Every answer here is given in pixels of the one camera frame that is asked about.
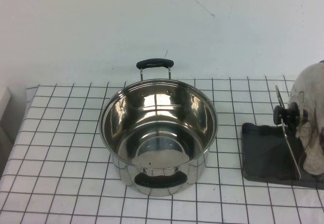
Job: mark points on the stainless steel lid black knob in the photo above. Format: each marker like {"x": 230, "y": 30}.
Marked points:
{"x": 311, "y": 102}

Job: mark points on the white black grid tablecloth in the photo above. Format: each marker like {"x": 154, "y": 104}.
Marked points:
{"x": 55, "y": 158}

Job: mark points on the white box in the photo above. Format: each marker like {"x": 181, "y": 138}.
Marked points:
{"x": 5, "y": 112}

